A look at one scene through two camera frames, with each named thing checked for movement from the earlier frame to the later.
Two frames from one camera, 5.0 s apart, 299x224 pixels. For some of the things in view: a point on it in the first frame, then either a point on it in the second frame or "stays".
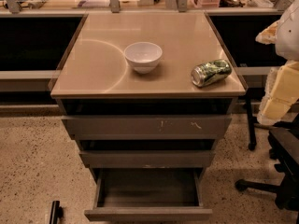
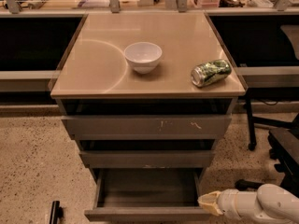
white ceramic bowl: [143, 56] stays
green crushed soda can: [210, 72] stays
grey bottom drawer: [148, 193] stays
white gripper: [289, 36] to [226, 202]
